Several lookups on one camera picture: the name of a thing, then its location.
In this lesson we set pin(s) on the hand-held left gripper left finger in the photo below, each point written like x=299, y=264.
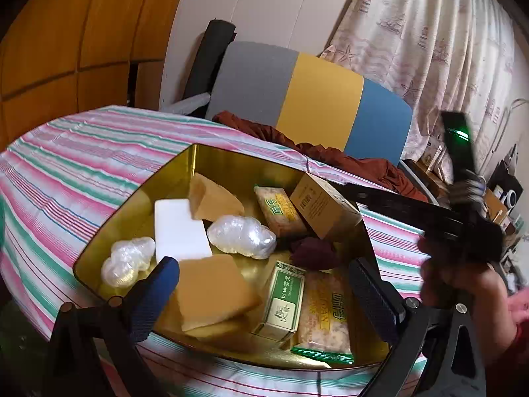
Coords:
x=153, y=297

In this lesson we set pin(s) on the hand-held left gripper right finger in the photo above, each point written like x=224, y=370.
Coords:
x=374, y=302

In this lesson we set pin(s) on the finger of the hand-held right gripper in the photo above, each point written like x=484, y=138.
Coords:
x=392, y=198
x=396, y=219

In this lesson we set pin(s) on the white plastic bag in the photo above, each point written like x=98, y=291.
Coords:
x=126, y=262
x=241, y=235

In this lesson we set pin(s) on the large green edged snack packet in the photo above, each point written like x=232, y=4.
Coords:
x=324, y=318

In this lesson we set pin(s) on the yellow sponge block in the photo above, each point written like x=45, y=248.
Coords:
x=210, y=289

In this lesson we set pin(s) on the brown cardboard box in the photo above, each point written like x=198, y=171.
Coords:
x=326, y=209

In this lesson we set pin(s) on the white foam sponge block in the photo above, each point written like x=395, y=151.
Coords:
x=177, y=231

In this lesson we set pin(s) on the purple cloth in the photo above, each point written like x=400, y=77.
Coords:
x=310, y=254

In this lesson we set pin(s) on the green tea box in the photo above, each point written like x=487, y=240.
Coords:
x=281, y=302

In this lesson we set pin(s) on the yellow sponge wedge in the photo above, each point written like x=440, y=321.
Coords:
x=210, y=200

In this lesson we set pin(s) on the small green label snack packet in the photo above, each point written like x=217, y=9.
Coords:
x=279, y=211

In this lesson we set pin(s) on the gold metal tin box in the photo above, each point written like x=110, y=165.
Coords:
x=165, y=182

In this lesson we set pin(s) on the person's right hand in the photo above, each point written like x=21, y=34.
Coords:
x=463, y=293

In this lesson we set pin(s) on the cluttered side desk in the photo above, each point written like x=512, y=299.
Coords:
x=500, y=202

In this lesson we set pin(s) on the rust brown cloth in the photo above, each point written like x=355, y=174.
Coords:
x=330, y=155

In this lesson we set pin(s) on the grey yellow blue chair backrest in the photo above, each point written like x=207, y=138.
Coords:
x=322, y=99

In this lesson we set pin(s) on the patterned beige curtain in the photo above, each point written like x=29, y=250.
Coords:
x=421, y=29

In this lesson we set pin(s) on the black chair armrest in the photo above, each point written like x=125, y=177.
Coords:
x=210, y=62

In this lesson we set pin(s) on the wooden wardrobe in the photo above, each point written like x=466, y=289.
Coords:
x=82, y=29

